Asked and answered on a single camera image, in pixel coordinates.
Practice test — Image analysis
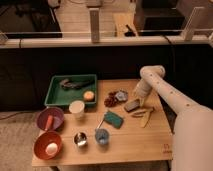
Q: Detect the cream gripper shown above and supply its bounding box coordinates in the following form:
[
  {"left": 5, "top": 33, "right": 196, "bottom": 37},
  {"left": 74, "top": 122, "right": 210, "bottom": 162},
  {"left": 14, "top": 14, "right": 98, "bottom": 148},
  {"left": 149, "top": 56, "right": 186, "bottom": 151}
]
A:
[{"left": 134, "top": 88, "right": 147, "bottom": 106}]

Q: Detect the grey felt eraser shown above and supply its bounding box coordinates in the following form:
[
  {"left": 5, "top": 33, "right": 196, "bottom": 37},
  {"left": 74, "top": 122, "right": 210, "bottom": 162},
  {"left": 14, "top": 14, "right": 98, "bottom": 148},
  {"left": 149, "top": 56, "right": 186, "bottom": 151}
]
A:
[{"left": 124, "top": 99, "right": 140, "bottom": 112}]

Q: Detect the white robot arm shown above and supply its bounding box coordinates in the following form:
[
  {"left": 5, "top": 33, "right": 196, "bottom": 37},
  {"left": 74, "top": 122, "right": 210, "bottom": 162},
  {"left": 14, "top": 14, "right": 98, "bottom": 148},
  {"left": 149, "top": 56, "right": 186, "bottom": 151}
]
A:
[{"left": 134, "top": 65, "right": 213, "bottom": 171}]

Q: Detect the blue grey round toy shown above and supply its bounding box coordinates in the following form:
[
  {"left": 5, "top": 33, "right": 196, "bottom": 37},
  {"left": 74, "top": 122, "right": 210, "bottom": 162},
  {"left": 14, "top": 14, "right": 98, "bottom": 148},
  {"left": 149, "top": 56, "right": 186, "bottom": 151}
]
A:
[{"left": 115, "top": 90, "right": 128, "bottom": 102}]

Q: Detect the wooden spoon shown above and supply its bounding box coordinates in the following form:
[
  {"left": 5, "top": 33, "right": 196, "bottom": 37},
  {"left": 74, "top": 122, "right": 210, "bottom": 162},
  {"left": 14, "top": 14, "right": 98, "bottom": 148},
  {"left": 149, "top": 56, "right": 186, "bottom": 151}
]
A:
[{"left": 131, "top": 109, "right": 147, "bottom": 118}]

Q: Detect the wooden spatula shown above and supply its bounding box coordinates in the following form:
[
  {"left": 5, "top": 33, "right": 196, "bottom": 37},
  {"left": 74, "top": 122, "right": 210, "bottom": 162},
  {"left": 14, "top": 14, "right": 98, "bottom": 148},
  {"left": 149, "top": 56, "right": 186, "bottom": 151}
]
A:
[{"left": 140, "top": 108, "right": 154, "bottom": 128}]

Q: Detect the red grape bunch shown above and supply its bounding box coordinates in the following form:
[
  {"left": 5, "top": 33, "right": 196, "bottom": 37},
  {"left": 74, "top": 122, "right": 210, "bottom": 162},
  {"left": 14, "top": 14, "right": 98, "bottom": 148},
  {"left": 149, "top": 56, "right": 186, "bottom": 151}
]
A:
[{"left": 104, "top": 91, "right": 118, "bottom": 107}]

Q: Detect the green sponge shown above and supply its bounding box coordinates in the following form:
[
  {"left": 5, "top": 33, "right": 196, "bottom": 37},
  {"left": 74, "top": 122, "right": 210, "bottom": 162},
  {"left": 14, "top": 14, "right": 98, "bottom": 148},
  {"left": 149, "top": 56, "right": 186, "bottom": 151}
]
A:
[{"left": 104, "top": 111, "right": 123, "bottom": 129}]

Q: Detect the orange fruit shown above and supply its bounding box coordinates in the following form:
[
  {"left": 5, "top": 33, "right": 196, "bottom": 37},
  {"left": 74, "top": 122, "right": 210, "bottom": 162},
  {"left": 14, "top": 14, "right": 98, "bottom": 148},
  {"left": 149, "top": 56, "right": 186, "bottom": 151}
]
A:
[{"left": 83, "top": 91, "right": 95, "bottom": 101}]

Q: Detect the blue plastic cup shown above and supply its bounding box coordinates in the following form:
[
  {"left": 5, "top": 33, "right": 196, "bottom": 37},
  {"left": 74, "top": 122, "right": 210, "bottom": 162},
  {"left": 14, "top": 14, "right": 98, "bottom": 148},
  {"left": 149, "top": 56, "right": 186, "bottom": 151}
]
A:
[{"left": 95, "top": 129, "right": 109, "bottom": 145}]

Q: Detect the white paper cup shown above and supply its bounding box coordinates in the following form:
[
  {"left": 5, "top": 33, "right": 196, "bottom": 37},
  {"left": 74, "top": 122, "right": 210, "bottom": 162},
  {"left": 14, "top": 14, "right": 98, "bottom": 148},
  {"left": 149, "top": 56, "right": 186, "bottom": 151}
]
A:
[{"left": 69, "top": 100, "right": 85, "bottom": 119}]

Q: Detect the dark toy gun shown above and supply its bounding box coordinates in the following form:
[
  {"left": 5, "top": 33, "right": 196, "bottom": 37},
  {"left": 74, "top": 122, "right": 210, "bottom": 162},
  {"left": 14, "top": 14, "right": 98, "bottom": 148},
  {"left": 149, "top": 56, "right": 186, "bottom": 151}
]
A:
[{"left": 59, "top": 79, "right": 94, "bottom": 90}]

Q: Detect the green plastic tray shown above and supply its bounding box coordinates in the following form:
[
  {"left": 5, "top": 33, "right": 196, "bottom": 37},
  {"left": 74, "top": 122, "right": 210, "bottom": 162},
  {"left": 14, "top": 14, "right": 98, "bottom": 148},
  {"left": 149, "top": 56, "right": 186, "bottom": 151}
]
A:
[{"left": 44, "top": 74, "right": 97, "bottom": 107}]

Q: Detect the small metal cup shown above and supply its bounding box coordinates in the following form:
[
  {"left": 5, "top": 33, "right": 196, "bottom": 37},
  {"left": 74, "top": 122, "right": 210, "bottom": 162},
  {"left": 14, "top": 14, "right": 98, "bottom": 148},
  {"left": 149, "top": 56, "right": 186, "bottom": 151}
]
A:
[{"left": 74, "top": 132, "right": 87, "bottom": 147}]

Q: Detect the purple bowl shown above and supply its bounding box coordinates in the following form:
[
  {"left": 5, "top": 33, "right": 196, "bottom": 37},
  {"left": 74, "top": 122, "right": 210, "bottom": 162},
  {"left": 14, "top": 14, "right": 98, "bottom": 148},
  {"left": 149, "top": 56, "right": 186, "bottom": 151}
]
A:
[{"left": 36, "top": 107, "right": 64, "bottom": 131}]

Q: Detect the orange carrot stick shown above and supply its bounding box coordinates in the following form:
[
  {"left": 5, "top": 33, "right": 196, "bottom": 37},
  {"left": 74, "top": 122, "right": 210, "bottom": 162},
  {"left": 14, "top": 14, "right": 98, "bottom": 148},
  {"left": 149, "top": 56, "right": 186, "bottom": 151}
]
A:
[{"left": 45, "top": 115, "right": 53, "bottom": 131}]

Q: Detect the white egg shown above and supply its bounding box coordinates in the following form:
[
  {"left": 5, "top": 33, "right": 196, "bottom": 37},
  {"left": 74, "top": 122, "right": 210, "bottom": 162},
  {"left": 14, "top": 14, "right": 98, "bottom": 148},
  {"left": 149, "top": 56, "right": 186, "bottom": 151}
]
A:
[{"left": 45, "top": 143, "right": 58, "bottom": 155}]

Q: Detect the red bowl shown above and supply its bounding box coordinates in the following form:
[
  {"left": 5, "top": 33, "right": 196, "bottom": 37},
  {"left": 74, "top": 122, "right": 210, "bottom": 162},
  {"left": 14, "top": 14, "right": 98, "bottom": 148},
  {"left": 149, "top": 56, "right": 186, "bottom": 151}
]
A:
[{"left": 34, "top": 131, "right": 62, "bottom": 160}]

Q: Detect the right white railing post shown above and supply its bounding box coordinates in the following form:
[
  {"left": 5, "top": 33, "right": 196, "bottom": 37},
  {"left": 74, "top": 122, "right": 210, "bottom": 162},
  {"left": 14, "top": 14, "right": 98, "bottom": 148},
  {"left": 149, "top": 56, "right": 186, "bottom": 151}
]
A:
[{"left": 181, "top": 7, "right": 205, "bottom": 41}]

